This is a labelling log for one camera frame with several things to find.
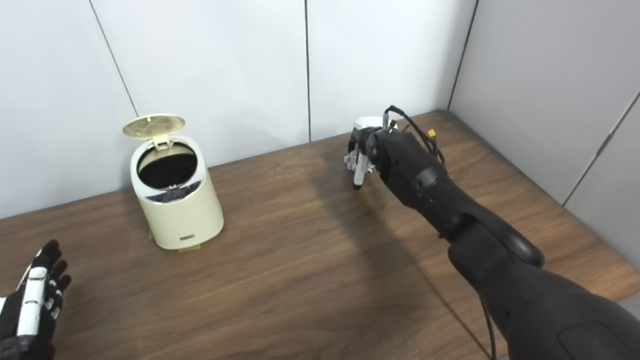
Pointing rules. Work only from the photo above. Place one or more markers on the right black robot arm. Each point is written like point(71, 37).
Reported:
point(475, 235)

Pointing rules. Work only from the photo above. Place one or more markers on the white paper ball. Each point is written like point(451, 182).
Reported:
point(350, 161)

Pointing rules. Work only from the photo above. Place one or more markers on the round cream bin lid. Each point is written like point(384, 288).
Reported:
point(152, 126)

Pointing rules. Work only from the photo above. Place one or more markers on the black wall panel hinge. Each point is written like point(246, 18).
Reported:
point(603, 144)

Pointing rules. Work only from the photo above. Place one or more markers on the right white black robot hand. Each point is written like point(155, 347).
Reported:
point(359, 167)

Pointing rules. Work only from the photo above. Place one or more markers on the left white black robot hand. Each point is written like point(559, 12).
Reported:
point(32, 300)

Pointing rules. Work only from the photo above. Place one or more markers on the yellow tape under bin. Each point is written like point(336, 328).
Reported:
point(192, 247)

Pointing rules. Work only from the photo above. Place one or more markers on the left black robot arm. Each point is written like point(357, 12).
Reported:
point(20, 351)

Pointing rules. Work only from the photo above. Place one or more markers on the cream-colored desktop trash bin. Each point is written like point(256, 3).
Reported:
point(185, 215)

